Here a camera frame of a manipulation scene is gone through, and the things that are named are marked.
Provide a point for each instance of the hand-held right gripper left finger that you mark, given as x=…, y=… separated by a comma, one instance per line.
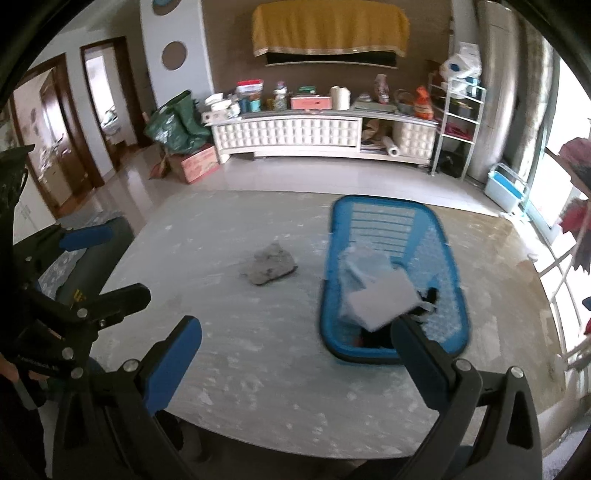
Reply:
x=171, y=369

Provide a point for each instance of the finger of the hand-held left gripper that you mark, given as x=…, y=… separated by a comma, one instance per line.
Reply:
x=115, y=302
x=87, y=235

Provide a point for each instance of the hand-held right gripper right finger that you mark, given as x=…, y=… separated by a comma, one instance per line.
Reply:
x=415, y=360

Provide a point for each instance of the black plush toy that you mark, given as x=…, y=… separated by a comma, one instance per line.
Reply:
x=376, y=339

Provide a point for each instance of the white cloth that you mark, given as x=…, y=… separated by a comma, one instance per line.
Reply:
x=378, y=295

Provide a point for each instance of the blue plastic basket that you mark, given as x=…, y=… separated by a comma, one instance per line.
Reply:
x=397, y=221

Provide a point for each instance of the person's left hand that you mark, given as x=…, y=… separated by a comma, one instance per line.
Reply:
x=7, y=369

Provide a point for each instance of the dark grey container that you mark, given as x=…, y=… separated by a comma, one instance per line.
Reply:
x=106, y=267

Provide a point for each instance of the cardboard box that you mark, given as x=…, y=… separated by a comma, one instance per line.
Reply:
x=196, y=166

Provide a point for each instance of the grey cloth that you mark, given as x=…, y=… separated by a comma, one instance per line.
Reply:
x=268, y=265

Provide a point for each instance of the green plastic bag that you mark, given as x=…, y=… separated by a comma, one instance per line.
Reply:
x=178, y=124

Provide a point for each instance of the blue mop bucket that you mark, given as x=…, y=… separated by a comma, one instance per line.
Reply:
x=503, y=189

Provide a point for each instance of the black bag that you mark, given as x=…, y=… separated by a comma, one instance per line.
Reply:
x=450, y=164

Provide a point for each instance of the paper towel roll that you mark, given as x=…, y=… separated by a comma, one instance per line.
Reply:
x=392, y=150

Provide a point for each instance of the red garment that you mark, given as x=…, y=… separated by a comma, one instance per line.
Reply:
x=579, y=217

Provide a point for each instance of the red and white packet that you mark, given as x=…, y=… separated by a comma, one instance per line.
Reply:
x=249, y=87

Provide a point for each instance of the white tufted TV cabinet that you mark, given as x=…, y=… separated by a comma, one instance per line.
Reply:
x=286, y=131

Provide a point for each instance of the brown paper bag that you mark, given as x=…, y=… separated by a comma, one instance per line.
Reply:
x=376, y=131

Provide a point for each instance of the white metal shelf rack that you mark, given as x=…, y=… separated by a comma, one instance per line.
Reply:
x=474, y=134

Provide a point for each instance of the white clothes drying rack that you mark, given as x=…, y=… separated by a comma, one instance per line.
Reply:
x=572, y=170

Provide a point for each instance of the orange snack bag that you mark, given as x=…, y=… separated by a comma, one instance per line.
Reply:
x=422, y=104

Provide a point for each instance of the pink box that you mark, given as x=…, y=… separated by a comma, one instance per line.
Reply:
x=309, y=102

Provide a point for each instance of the pink garment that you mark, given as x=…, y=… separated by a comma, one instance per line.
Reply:
x=577, y=147

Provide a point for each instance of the clear bag with pink contents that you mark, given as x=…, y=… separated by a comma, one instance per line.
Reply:
x=382, y=90

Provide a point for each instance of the white plastic jug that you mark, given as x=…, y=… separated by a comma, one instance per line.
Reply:
x=340, y=98

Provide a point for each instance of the silver standing air conditioner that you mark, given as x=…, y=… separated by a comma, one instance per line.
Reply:
x=494, y=92

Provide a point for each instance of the patterned curtain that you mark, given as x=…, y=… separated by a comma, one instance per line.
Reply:
x=538, y=101

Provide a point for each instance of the black television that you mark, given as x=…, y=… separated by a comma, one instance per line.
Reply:
x=323, y=59

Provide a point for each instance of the white plastic bag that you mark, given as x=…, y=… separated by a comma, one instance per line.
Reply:
x=461, y=62

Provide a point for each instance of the yellow cloth cover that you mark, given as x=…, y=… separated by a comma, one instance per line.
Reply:
x=323, y=27

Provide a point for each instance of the brown wooden door frame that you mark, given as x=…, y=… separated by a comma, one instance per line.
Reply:
x=135, y=92
x=84, y=138

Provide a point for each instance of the brown round wall panel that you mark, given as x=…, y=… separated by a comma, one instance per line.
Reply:
x=174, y=54

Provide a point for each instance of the blue round wall panel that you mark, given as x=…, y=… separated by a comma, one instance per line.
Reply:
x=164, y=2

